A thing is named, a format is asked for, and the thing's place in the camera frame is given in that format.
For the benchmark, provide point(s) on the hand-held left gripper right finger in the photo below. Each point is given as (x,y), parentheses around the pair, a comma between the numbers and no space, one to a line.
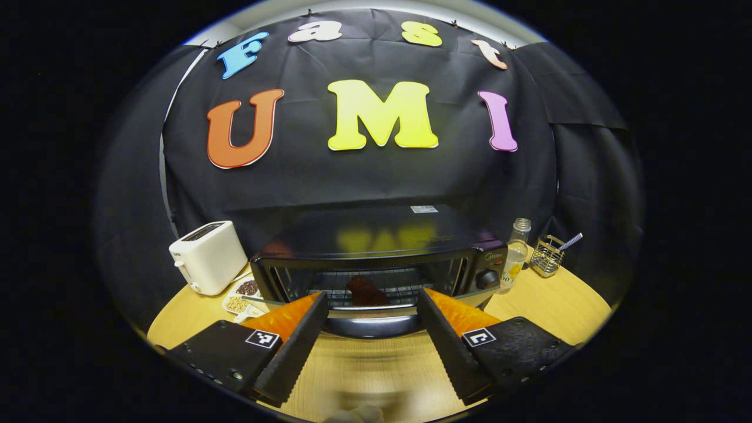
(449,352)

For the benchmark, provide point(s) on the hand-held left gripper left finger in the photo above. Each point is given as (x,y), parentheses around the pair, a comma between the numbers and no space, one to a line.
(294,352)

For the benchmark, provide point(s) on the brown meat piece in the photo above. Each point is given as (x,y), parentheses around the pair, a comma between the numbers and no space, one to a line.
(365,291)

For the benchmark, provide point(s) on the black electric oven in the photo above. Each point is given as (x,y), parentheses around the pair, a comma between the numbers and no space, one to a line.
(376,235)

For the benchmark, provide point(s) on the white divided snack dish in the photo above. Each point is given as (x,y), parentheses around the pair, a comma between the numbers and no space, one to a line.
(239,302)

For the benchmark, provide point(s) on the clear glass bottle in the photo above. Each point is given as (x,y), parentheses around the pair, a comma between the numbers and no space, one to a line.
(516,258)

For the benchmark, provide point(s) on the white toaster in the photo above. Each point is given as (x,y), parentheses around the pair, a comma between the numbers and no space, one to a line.
(208,258)

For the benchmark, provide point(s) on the striped straw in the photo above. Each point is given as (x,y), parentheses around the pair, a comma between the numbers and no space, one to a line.
(571,241)

